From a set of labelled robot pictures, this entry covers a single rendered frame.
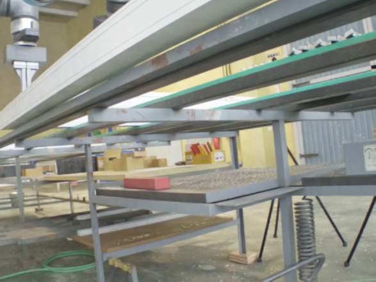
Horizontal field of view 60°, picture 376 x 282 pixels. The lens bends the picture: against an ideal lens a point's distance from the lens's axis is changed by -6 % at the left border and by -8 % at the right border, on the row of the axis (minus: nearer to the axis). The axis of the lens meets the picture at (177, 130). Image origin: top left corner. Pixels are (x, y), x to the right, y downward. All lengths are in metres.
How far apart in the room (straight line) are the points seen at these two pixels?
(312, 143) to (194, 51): 7.38
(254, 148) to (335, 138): 1.94
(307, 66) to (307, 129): 7.23
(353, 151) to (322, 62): 0.53
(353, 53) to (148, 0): 0.34
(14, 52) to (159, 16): 0.76
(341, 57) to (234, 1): 0.27
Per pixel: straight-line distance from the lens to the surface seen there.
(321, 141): 7.70
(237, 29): 0.42
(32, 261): 2.74
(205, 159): 2.21
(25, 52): 1.18
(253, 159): 8.35
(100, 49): 0.61
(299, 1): 0.38
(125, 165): 2.44
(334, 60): 0.63
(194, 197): 1.05
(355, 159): 1.12
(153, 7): 0.49
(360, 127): 7.32
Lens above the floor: 0.70
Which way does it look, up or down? 4 degrees up
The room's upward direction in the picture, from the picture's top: 5 degrees counter-clockwise
